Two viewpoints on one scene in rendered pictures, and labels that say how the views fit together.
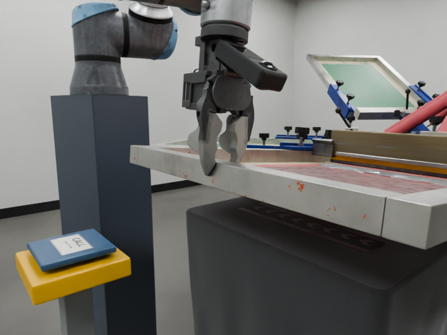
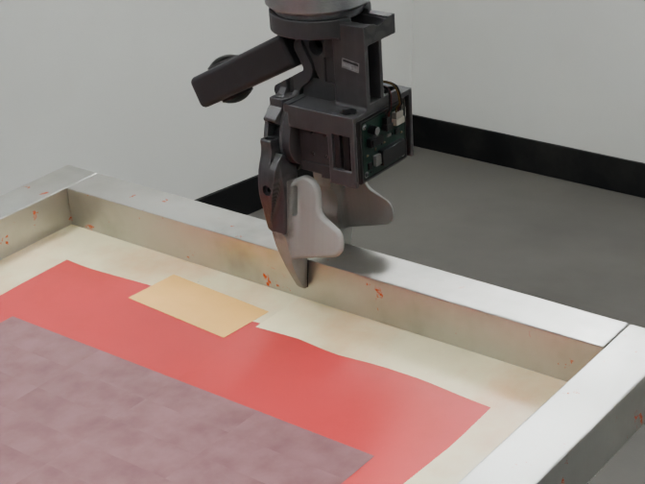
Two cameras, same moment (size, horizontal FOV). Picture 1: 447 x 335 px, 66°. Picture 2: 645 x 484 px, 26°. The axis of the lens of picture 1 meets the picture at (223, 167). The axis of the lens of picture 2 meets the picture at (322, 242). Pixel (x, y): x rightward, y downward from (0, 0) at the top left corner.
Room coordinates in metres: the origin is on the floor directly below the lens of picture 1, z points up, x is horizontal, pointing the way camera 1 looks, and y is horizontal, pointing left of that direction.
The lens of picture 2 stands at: (1.47, -0.22, 1.49)
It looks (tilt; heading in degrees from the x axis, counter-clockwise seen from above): 22 degrees down; 167
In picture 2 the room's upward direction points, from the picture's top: straight up
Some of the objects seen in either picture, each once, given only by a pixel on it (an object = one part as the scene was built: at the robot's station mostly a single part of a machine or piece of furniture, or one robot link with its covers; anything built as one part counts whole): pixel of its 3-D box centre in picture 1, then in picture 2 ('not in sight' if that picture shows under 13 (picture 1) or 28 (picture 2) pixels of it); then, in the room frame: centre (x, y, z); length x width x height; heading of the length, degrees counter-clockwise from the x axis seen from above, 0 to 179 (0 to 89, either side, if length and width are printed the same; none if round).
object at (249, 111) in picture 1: (239, 114); (287, 171); (0.53, -0.02, 1.16); 0.05 x 0.02 x 0.09; 129
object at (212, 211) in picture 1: (336, 213); not in sight; (0.70, -0.24, 0.95); 0.48 x 0.44 x 0.01; 129
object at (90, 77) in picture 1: (99, 76); not in sight; (0.95, 0.33, 1.25); 0.15 x 0.15 x 0.10
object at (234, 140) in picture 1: (229, 143); (313, 237); (0.55, -0.01, 1.11); 0.06 x 0.03 x 0.09; 39
